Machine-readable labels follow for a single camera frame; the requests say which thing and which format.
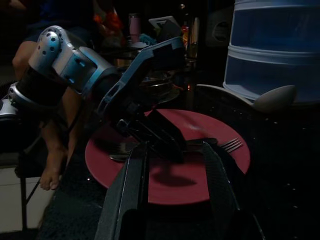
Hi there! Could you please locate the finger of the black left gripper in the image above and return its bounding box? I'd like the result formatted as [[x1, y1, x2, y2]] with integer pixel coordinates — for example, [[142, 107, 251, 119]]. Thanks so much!
[[123, 119, 185, 165], [146, 108, 188, 157]]

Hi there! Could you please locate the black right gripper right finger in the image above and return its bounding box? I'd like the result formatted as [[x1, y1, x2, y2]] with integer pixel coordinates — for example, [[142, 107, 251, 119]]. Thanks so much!
[[202, 140, 266, 240]]

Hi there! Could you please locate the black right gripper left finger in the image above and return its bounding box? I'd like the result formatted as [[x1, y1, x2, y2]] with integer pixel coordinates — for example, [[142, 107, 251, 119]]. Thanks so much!
[[94, 146, 151, 240]]

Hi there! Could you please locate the steel fork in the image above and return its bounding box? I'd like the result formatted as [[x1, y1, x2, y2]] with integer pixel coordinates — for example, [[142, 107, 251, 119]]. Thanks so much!
[[184, 137, 245, 154]]

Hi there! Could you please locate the pink plate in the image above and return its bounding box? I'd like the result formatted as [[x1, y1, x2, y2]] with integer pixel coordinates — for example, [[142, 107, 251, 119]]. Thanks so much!
[[84, 108, 251, 206]]

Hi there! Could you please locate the person bare leg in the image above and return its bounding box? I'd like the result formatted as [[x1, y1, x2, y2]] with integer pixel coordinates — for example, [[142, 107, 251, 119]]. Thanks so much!
[[11, 39, 85, 191]]

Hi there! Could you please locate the teal cloth item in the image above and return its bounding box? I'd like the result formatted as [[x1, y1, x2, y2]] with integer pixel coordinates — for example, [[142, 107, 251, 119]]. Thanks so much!
[[138, 33, 158, 48]]

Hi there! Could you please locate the pink tumbler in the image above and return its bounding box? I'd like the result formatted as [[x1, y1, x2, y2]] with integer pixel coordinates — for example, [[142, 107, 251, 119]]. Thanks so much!
[[128, 12, 142, 44]]

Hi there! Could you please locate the white tablet stand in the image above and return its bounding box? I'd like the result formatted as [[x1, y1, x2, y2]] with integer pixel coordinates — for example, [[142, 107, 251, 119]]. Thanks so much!
[[148, 15, 183, 41]]

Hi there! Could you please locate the tall pale bottle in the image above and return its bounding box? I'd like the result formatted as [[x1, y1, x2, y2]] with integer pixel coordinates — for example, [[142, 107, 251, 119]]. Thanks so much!
[[191, 16, 201, 59]]

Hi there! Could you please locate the red labelled sauce bottle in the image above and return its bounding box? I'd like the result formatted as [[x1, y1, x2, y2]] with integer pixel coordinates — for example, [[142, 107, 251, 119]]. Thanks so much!
[[181, 21, 191, 50]]

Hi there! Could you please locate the white rice paddle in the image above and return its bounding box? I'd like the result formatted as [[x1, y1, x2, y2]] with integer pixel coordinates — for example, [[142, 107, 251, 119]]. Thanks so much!
[[252, 84, 299, 114]]

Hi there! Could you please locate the orange packet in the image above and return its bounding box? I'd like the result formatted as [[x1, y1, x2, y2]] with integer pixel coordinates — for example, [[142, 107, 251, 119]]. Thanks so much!
[[93, 6, 124, 38]]

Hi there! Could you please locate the white stacked plastic container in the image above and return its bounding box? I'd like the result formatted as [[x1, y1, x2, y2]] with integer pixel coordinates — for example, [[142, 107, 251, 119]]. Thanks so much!
[[223, 0, 320, 106]]

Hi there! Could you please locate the black chair frame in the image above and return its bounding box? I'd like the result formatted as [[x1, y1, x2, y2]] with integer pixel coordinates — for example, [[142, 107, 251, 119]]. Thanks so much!
[[14, 147, 51, 232]]

